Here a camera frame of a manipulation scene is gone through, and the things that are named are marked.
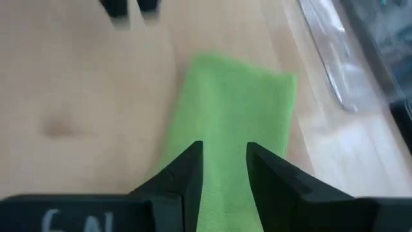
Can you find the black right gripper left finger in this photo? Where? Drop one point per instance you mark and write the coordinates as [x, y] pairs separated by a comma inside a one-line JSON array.
[[180, 187]]

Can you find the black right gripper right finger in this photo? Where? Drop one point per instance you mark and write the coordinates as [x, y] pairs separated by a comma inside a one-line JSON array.
[[289, 203]]

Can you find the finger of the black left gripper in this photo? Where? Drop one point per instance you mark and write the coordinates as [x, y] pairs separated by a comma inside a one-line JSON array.
[[148, 5], [116, 8]]

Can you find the bright green microfiber towel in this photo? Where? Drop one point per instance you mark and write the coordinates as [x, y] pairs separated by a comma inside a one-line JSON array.
[[231, 106]]

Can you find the clear plastic bin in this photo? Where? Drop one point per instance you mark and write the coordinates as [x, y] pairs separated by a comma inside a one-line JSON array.
[[338, 64]]

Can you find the black aluminium table frame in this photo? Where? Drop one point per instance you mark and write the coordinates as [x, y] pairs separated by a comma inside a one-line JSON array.
[[400, 119]]

